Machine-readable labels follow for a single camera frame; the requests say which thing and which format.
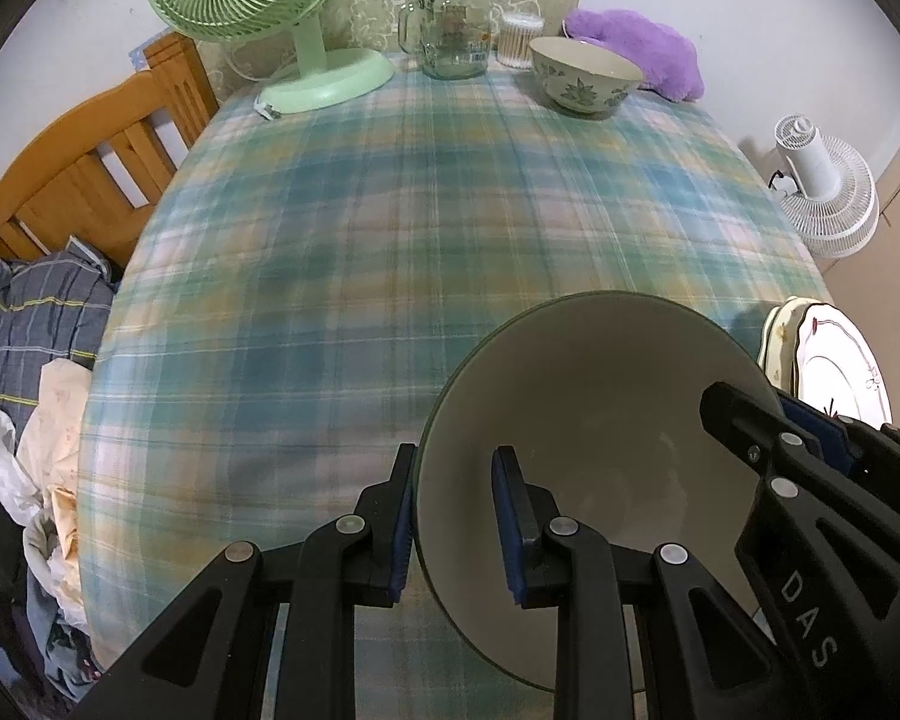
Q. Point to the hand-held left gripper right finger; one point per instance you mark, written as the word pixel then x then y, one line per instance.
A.
pixel 510 532

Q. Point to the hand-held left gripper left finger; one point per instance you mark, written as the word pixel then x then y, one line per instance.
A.
pixel 401 540

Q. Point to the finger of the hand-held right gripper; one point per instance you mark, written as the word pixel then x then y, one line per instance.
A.
pixel 825 442
pixel 750 427

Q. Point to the white plate with red rim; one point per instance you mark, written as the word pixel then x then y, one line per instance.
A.
pixel 840 367

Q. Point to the scalloped yellow floral plate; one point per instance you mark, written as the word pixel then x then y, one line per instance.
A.
pixel 769 345

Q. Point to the large yellow floral plate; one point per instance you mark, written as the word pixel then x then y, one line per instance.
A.
pixel 784 330

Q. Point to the large grey floral bowl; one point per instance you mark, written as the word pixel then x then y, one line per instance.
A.
pixel 581 90
pixel 607 405

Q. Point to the plaid tablecloth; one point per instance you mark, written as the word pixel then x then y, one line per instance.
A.
pixel 345 277

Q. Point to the white desk fan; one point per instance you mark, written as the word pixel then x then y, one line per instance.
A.
pixel 817 165

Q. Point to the cream stained cloth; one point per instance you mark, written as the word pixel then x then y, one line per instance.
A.
pixel 64 420

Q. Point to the dark clothing pile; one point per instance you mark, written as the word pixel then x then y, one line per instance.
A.
pixel 22 615

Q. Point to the purple plush toy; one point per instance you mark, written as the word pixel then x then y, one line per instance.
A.
pixel 645 45

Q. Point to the white plastic bag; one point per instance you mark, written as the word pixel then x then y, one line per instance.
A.
pixel 4 457

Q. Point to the grey plaid quilt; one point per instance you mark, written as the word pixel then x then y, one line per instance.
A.
pixel 37 315

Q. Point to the cotton swab container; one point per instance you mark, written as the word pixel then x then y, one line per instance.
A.
pixel 519 41

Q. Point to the green desk fan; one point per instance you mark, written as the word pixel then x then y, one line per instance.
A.
pixel 322 82

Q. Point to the glass jar with black lid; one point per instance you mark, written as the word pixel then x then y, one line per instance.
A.
pixel 454 37

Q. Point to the wooden headboard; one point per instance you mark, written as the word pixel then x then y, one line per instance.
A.
pixel 67 165

